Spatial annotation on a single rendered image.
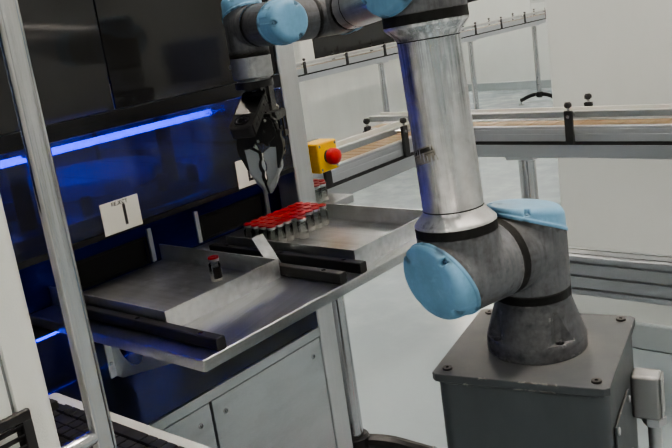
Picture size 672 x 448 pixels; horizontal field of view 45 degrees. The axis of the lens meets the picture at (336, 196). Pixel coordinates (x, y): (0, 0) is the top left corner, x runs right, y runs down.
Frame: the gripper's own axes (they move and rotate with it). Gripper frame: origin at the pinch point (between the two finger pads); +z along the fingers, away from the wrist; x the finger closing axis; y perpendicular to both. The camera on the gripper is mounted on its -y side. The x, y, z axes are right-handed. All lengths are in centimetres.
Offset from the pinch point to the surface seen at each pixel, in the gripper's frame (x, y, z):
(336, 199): 0.9, 46.9, 14.4
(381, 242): -20.1, 1.1, 12.5
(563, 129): -54, 90, 10
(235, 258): 7.1, -4.3, 12.1
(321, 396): 7, 32, 59
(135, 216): 24.6, -6.8, 1.8
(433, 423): -6, 95, 102
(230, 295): 2.2, -19.7, 13.9
